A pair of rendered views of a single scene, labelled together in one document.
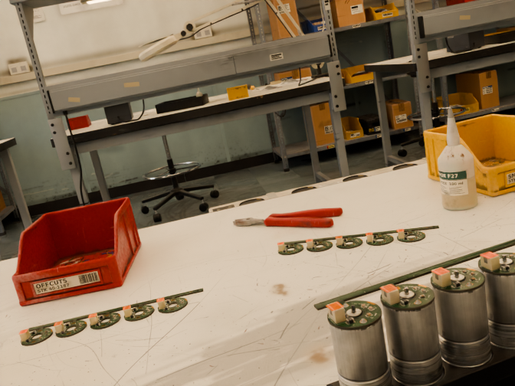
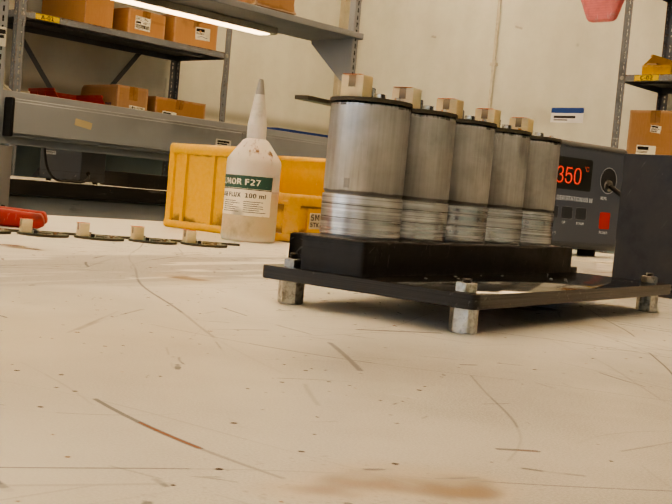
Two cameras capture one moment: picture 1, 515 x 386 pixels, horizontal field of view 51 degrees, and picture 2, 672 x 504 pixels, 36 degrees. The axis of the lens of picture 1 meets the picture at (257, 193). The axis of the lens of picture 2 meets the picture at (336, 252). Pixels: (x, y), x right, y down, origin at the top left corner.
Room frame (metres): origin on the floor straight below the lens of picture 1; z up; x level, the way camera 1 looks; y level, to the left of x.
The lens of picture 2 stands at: (-0.01, 0.18, 0.78)
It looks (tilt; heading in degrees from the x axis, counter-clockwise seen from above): 3 degrees down; 319
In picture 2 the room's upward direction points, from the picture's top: 5 degrees clockwise
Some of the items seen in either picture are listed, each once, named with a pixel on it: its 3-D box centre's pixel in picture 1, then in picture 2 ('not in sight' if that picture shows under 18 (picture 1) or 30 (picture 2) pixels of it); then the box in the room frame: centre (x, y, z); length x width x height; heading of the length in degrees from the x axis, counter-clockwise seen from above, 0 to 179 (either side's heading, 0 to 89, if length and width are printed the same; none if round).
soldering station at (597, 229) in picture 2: not in sight; (516, 194); (0.60, -0.55, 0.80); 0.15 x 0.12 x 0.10; 177
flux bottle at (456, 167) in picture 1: (454, 157); (254, 160); (0.51, -0.20, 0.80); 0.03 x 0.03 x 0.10
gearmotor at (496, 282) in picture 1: (508, 306); (490, 197); (0.24, -0.11, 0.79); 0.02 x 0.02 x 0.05
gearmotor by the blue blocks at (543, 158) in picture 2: not in sight; (523, 200); (0.25, -0.14, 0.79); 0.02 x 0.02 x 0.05
